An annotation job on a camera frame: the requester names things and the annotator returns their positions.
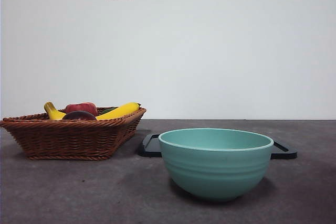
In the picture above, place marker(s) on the teal ribbed bowl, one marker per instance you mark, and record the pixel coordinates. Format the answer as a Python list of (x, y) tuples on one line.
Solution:
[(215, 171)]

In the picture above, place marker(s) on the dark red plum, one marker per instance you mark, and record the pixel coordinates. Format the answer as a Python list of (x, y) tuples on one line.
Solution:
[(78, 116)]

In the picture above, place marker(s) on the yellow banana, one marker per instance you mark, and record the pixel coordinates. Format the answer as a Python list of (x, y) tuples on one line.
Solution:
[(120, 110)]

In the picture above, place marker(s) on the green vegetable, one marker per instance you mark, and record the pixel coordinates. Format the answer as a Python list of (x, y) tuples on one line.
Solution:
[(107, 110)]

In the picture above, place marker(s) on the red apple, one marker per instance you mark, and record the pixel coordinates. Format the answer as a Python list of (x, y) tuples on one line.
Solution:
[(81, 107)]

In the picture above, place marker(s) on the brown wicker basket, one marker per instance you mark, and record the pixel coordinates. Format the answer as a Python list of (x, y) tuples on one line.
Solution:
[(68, 140)]

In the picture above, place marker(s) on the dark green rectangular tray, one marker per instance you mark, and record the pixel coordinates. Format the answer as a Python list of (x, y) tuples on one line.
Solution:
[(284, 151)]

